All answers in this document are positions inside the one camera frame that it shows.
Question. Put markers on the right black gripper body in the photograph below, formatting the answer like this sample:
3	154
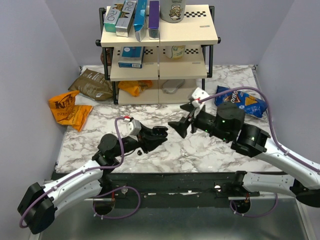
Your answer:
206	121

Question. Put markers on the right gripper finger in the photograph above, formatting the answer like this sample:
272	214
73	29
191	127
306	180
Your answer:
181	126
188	107

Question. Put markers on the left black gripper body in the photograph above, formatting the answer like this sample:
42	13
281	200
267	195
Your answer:
142	142

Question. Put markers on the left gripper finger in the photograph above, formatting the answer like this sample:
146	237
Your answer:
145	131
154	142

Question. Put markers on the black earbud charging case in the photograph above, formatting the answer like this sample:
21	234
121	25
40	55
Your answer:
160	131

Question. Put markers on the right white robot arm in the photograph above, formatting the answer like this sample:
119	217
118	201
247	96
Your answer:
298	179

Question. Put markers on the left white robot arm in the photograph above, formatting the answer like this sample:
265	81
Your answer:
41	204

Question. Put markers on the grey silver pouch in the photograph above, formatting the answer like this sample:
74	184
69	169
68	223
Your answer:
172	85

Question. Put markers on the beige three-tier shelf rack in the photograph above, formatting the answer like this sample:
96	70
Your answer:
196	31

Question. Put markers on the blue Doritos bag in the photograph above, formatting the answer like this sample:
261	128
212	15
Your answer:
250	104

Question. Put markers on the orange snack bag on shelf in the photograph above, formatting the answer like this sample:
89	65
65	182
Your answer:
135	87

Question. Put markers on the brown snack bag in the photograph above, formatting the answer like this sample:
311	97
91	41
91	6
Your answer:
93	84

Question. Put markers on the blue razor box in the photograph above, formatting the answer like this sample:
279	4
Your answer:
131	57

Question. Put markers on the orange Kettle chips bag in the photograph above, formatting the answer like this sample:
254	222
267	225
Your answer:
67	112

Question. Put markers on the brown item behind shelf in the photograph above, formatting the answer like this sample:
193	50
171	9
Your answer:
106	57

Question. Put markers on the white cartoon mug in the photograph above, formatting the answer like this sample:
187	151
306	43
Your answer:
172	11

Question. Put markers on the blue tall box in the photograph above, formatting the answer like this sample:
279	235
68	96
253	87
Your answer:
139	22

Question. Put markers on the purple box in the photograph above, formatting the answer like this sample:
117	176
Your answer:
154	20

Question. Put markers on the silver Rio box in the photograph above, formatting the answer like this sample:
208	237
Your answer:
126	17

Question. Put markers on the teal Rio box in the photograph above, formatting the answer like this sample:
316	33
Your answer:
112	16

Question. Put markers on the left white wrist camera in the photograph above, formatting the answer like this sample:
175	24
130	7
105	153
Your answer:
133	127

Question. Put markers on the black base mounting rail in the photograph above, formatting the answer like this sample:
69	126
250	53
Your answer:
173	190

